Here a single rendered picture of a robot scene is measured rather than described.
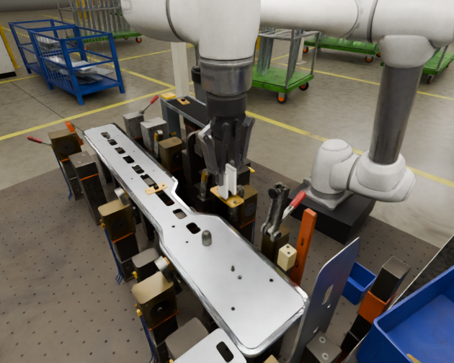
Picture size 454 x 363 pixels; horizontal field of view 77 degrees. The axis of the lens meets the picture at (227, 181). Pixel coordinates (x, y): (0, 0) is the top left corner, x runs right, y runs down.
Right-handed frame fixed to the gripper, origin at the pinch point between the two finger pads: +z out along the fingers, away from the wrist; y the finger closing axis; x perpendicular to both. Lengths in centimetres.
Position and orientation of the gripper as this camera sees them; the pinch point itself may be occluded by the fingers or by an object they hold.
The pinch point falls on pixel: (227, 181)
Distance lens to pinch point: 62.5
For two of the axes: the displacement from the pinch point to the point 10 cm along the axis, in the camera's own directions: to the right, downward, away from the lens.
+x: 6.2, 4.6, -6.4
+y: -7.8, 3.7, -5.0
